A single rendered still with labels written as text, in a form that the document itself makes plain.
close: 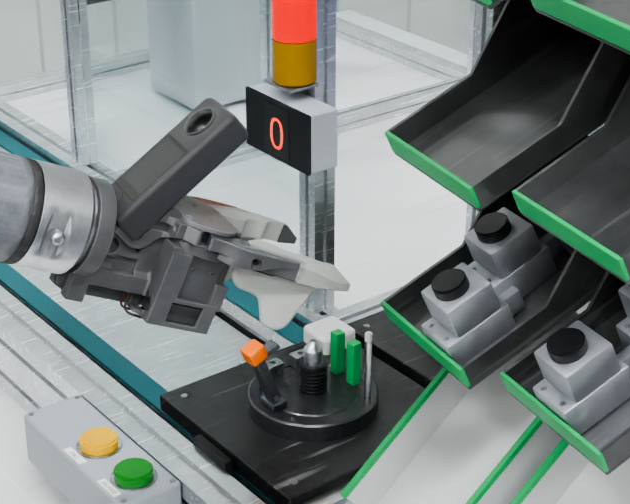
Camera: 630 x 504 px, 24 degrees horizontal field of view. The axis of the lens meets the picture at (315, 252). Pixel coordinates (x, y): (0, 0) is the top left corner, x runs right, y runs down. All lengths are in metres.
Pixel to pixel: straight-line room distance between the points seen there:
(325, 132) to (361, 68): 1.28
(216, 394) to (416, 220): 0.73
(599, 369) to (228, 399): 0.58
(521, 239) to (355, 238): 0.98
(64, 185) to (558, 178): 0.38
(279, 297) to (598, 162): 0.27
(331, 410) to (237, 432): 0.10
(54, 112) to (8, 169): 1.72
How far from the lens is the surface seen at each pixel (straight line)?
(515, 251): 1.22
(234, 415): 1.56
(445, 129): 1.22
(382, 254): 2.14
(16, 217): 0.99
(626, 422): 1.14
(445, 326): 1.20
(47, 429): 1.58
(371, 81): 2.82
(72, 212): 1.00
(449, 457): 1.35
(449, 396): 1.36
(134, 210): 1.03
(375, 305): 1.79
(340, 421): 1.51
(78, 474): 1.52
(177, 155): 1.04
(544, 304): 1.24
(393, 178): 2.39
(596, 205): 1.10
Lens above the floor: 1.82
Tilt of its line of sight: 27 degrees down
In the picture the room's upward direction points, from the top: straight up
